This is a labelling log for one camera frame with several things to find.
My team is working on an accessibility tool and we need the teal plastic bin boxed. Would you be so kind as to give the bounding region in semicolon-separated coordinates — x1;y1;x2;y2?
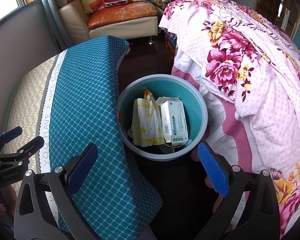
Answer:
116;74;208;161

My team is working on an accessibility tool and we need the person's left hand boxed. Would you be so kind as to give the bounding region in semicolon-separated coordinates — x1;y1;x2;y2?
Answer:
0;186;17;230

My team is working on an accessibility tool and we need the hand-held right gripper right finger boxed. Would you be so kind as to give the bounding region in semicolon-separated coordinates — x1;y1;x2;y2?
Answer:
194;142;287;240

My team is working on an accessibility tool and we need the cream sofa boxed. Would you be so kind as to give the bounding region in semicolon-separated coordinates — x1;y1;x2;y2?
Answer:
54;0;158;46

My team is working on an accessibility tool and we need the white medicine box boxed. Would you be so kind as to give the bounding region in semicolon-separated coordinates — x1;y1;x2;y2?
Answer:
155;96;189;147

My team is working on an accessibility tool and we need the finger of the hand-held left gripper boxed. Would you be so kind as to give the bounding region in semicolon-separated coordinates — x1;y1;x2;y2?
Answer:
0;126;23;153
0;136;45;167

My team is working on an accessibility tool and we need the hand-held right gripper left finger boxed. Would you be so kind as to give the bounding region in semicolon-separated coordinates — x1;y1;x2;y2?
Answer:
14;142;100;240

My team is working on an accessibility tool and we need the orange snack packet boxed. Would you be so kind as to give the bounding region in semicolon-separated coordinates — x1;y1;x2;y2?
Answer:
144;88;157;103

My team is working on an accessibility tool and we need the orange seat cushion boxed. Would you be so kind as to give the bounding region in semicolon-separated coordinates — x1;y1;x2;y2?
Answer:
87;1;158;30

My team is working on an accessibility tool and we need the grey curtain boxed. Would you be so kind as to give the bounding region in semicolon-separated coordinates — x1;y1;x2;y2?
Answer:
39;0;74;50

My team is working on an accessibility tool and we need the yellow and white paper wrapper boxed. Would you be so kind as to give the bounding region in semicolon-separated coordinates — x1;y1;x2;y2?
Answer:
131;98;164;147

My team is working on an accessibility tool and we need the dark wooden cabinet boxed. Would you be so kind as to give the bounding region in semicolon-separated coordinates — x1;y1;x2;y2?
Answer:
255;0;300;38

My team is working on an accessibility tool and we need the floral pink blanket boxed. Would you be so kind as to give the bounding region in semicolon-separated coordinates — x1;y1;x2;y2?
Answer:
159;0;300;238

